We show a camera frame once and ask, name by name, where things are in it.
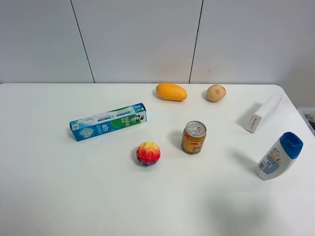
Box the white cardboard box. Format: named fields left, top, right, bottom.
left=245, top=94, right=283, bottom=133

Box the yellow mango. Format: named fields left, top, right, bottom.
left=156, top=83, right=187, bottom=101

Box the rainbow coloured ball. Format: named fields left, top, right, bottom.
left=136, top=142, right=161, bottom=166

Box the gold drink can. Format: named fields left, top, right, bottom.
left=181, top=120, right=207, bottom=155

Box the blue green toothpaste box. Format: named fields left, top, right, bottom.
left=69, top=103, right=147, bottom=141

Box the brown potato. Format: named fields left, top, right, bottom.
left=206, top=85, right=226, bottom=102

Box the white bottle blue cap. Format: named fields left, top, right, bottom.
left=255, top=132, right=303, bottom=181

